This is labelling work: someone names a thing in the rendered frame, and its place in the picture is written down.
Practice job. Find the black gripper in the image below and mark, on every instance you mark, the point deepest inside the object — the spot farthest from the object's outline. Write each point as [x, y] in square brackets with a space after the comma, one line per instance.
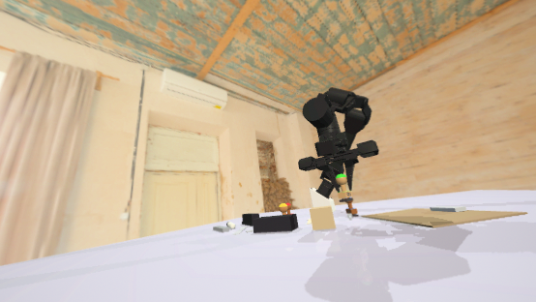
[365, 149]

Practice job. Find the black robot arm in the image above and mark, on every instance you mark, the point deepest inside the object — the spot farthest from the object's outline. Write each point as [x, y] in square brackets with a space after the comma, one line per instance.
[320, 112]

